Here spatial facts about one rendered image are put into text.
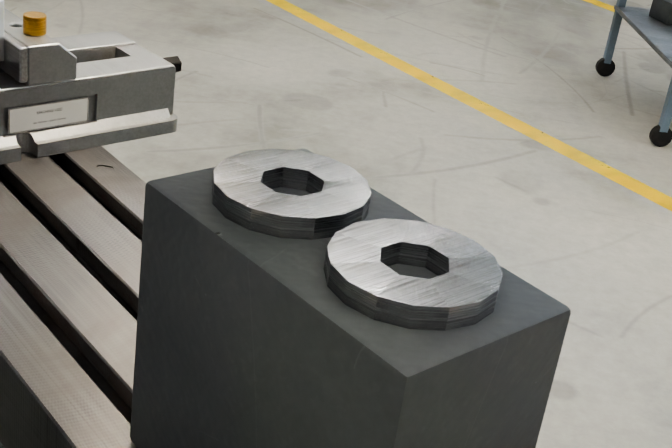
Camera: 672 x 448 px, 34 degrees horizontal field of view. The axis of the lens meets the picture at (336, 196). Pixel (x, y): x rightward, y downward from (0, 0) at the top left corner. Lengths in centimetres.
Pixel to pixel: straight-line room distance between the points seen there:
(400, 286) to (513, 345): 6
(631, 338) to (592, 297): 20
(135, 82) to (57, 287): 32
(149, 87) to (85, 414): 49
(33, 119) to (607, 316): 208
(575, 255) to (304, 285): 269
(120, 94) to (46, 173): 13
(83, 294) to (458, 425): 42
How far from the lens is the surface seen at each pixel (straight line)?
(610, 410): 258
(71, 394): 77
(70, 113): 112
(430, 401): 51
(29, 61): 107
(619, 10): 473
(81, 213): 100
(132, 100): 115
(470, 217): 329
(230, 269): 58
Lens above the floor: 141
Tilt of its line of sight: 25 degrees down
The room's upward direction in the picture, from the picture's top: 8 degrees clockwise
